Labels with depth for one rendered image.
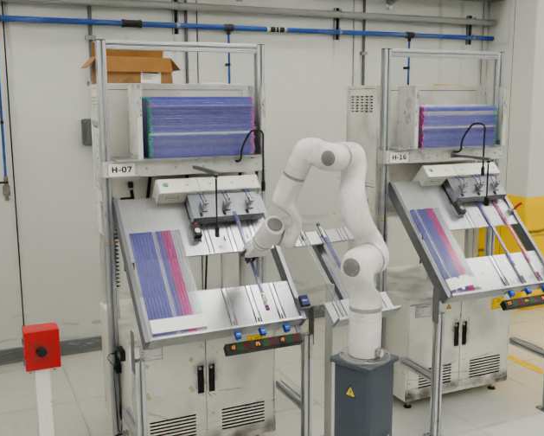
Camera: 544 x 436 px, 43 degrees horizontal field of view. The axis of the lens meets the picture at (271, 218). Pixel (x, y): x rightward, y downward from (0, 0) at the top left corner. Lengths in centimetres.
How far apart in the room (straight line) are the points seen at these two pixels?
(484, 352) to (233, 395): 150
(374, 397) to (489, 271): 126
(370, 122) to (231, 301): 141
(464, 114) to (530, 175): 185
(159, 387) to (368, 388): 104
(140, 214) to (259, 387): 100
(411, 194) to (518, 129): 213
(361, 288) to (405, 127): 146
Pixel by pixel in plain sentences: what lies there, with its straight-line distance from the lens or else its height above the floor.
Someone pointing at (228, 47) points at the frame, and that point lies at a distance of 327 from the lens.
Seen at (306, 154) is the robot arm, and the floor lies 145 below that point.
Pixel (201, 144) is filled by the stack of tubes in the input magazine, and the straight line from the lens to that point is 315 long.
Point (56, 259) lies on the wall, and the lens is 462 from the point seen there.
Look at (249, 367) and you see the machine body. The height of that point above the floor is 41.
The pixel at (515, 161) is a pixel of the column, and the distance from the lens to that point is 571.
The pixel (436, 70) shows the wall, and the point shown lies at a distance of 566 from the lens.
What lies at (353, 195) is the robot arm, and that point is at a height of 130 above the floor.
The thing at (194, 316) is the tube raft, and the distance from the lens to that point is 284.
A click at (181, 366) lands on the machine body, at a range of 318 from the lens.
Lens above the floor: 164
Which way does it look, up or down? 10 degrees down
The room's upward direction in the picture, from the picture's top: straight up
